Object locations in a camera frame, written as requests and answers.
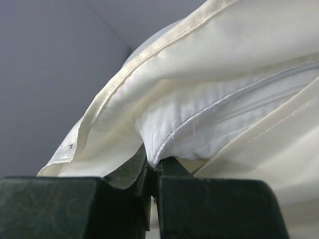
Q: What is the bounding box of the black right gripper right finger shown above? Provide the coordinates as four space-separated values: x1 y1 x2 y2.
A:
156 157 289 239

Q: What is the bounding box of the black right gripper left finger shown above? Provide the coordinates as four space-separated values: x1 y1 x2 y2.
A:
0 146 151 239

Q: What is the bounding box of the white pillow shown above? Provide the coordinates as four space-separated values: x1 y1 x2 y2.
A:
136 61 319 167

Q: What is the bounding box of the cream pillowcase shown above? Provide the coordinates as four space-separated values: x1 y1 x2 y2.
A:
38 0 319 239

